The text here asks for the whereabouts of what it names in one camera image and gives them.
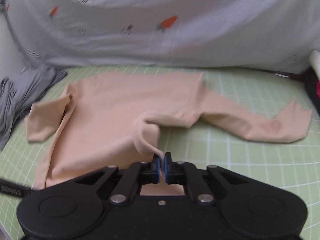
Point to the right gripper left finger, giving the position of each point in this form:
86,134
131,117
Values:
133,178

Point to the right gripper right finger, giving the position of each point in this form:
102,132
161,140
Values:
187,175

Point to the beige long-sleeve shirt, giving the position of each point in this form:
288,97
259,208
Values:
115,119

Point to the grey garment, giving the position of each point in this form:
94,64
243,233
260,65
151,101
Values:
20,92

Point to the red knit garment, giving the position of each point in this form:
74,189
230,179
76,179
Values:
318,88

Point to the grey carrot-print sheet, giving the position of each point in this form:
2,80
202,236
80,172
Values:
276,35

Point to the white folded cloth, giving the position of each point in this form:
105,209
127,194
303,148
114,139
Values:
314,60

